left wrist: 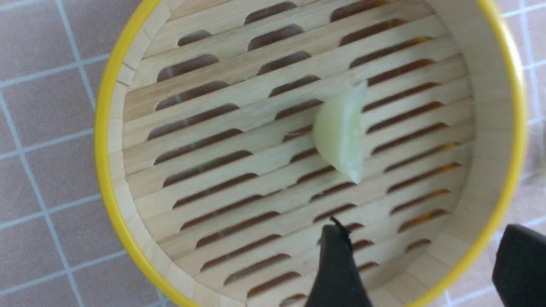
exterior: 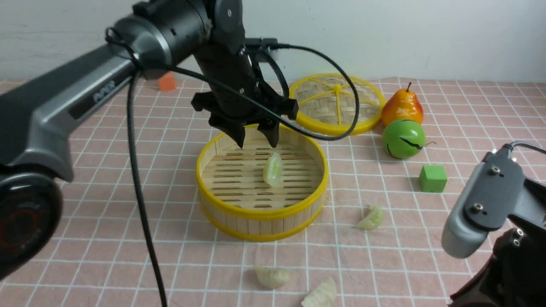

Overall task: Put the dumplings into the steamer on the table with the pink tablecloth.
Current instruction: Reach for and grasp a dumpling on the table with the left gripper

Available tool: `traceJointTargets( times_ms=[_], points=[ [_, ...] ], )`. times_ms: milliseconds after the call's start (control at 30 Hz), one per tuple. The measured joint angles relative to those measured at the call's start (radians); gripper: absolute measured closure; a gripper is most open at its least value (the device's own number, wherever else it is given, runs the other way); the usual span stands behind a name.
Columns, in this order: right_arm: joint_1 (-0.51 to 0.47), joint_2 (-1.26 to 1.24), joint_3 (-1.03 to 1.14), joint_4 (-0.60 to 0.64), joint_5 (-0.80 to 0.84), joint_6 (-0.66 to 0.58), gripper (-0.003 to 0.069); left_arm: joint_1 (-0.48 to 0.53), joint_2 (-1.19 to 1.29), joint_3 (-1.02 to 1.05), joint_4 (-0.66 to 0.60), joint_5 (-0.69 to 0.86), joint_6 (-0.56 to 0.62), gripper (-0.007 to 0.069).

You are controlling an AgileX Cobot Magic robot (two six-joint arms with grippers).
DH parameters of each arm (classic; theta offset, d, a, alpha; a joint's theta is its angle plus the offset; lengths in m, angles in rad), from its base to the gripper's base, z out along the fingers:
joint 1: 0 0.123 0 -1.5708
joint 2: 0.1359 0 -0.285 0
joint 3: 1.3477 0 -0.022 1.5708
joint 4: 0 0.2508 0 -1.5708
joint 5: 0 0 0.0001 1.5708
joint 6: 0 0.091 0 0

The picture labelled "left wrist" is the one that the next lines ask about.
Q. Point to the pale green dumpling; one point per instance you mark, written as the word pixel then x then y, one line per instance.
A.
pixel 337 131

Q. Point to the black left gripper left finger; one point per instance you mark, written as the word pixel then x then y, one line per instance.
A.
pixel 338 282

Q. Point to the bamboo steamer tray yellow rim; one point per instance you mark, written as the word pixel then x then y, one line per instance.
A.
pixel 208 169

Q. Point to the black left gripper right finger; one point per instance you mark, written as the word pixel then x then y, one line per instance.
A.
pixel 519 274

